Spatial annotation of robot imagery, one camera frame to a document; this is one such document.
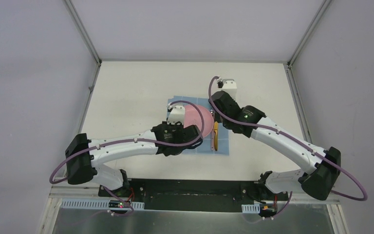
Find gold table knife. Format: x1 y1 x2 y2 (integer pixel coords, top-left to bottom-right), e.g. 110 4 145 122
214 121 219 151

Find pink plate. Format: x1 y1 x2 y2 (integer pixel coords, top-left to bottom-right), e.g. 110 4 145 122
183 104 214 139

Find blue checked cloth napkin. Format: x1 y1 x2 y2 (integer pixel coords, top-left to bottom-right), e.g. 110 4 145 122
168 96 229 156

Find pink handled spoon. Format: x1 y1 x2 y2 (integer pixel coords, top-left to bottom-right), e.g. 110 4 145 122
210 109 215 151

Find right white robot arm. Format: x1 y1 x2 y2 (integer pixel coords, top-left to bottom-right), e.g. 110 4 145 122
209 91 341 200

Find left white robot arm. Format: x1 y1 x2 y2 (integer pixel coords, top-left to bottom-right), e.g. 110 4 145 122
65 122 203 197

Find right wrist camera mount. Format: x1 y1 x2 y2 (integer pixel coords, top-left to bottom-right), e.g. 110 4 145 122
216 77 237 99

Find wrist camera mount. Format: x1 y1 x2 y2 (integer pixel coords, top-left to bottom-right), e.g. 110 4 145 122
216 77 237 99
167 104 186 126

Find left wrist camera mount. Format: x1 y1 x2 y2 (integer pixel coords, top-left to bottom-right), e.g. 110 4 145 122
167 104 186 126

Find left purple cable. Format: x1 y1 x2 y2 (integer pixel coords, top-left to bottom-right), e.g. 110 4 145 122
49 100 206 216

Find purple cable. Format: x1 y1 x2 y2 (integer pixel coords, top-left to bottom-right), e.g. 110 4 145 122
49 100 206 216
208 76 368 223

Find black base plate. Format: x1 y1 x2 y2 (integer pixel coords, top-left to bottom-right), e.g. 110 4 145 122
113 178 288 213

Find aluminium frame rail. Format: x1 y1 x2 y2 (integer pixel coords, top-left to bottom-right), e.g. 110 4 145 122
39 182 349 234

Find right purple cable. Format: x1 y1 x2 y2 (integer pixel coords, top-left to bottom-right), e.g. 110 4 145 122
208 76 368 223

